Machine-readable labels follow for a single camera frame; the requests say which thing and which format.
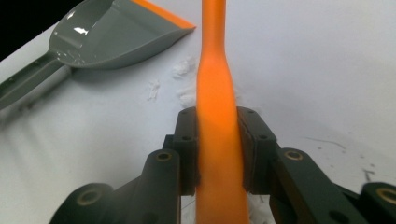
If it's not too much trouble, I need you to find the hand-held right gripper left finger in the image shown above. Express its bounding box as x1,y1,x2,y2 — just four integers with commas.
163,106,201,197

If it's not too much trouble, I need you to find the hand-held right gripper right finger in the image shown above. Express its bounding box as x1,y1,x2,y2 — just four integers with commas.
236,105,280,195

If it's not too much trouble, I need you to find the orange brush with grey bristles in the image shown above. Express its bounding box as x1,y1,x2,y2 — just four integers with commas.
194,0,250,224

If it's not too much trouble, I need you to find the grey dustpan with orange lip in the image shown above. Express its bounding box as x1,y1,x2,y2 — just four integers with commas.
0,0,197,112

